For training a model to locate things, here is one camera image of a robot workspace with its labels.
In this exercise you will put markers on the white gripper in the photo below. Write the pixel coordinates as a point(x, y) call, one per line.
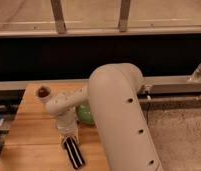
point(66, 124)

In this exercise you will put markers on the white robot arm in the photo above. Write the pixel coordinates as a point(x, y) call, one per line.
point(111, 92)

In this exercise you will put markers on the green bowl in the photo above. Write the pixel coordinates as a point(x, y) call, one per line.
point(84, 114)

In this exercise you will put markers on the white cup with brown inside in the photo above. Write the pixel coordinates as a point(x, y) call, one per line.
point(44, 94)

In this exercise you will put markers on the grey faucet fixture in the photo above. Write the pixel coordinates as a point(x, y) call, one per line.
point(196, 75)

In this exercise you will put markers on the right metal window post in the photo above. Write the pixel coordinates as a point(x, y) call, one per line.
point(124, 15)

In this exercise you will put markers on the metal window post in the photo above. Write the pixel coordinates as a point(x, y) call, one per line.
point(58, 16)
point(124, 15)

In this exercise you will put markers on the left metal window post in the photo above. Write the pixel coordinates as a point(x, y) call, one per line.
point(58, 16)

